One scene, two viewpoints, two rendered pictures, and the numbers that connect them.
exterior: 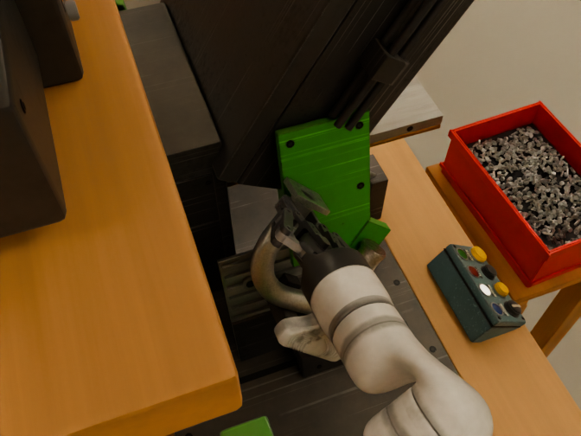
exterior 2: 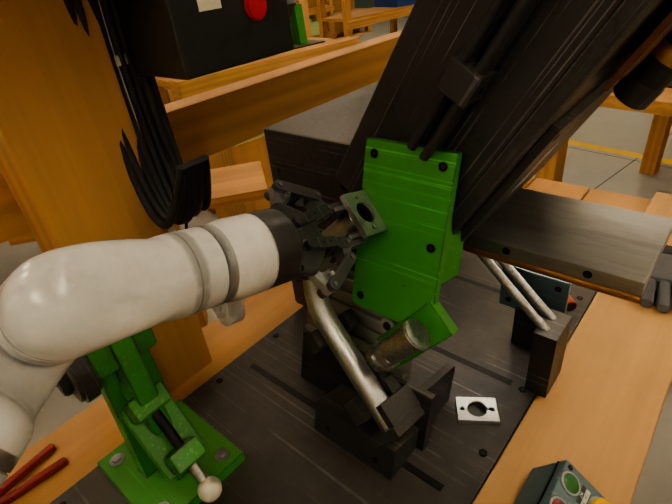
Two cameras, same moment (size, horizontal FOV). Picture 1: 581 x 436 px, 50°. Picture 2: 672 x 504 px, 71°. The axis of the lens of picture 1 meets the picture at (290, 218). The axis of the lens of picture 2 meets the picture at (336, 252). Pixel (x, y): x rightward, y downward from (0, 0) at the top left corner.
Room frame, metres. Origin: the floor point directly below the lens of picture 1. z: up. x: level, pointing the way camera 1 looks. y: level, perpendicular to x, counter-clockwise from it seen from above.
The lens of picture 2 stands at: (0.22, -0.43, 1.45)
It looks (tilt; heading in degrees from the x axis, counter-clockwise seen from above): 32 degrees down; 64
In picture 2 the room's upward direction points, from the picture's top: 7 degrees counter-clockwise
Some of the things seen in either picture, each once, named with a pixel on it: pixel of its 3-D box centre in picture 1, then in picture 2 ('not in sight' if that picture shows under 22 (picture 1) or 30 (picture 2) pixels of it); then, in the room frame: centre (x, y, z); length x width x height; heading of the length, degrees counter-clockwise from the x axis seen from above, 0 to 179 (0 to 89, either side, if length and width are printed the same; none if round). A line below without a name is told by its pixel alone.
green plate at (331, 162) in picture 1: (317, 174); (414, 224); (0.52, -0.04, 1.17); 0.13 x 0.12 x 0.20; 20
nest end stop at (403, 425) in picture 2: not in sight; (397, 426); (0.43, -0.11, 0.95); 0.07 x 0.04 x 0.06; 20
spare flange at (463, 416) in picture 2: not in sight; (476, 410); (0.55, -0.12, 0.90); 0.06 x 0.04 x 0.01; 143
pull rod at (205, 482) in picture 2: not in sight; (199, 474); (0.20, -0.05, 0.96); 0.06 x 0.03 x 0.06; 110
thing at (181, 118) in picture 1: (149, 165); (374, 202); (0.62, 0.22, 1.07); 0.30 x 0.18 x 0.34; 20
